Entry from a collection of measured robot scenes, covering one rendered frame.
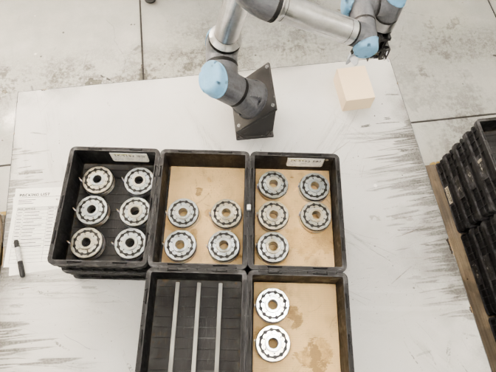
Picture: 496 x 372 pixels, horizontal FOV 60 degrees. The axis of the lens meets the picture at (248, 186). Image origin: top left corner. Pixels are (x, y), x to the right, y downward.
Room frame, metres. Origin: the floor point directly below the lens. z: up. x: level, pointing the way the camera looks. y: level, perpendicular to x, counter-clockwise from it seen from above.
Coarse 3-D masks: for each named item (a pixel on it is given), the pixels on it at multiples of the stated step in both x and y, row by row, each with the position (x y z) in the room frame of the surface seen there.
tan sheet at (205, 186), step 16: (176, 176) 0.62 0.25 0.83; (192, 176) 0.63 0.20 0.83; (208, 176) 0.63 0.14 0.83; (224, 176) 0.63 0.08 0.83; (240, 176) 0.64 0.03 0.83; (176, 192) 0.57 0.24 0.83; (192, 192) 0.57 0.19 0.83; (208, 192) 0.57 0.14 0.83; (224, 192) 0.57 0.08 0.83; (240, 192) 0.58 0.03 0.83; (208, 208) 0.51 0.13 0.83; (208, 224) 0.45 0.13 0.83; (240, 224) 0.46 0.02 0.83; (208, 240) 0.40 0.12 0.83; (240, 240) 0.41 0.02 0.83; (208, 256) 0.35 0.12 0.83; (240, 256) 0.35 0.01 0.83
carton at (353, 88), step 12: (336, 72) 1.17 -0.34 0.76; (348, 72) 1.16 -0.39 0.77; (360, 72) 1.16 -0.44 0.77; (336, 84) 1.14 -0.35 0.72; (348, 84) 1.10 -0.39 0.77; (360, 84) 1.10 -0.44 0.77; (348, 96) 1.04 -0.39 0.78; (360, 96) 1.04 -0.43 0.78; (372, 96) 1.05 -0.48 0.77; (348, 108) 1.02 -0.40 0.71; (360, 108) 1.03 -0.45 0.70
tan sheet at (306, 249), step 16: (256, 176) 0.64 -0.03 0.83; (288, 176) 0.65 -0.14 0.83; (256, 192) 0.58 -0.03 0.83; (288, 192) 0.59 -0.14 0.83; (256, 208) 0.52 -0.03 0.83; (288, 208) 0.53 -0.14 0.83; (256, 224) 0.46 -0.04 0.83; (288, 224) 0.47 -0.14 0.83; (256, 240) 0.41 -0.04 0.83; (288, 240) 0.41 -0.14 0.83; (304, 240) 0.42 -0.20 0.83; (320, 240) 0.42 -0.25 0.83; (256, 256) 0.35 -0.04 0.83; (288, 256) 0.36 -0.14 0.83; (304, 256) 0.36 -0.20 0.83; (320, 256) 0.37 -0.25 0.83
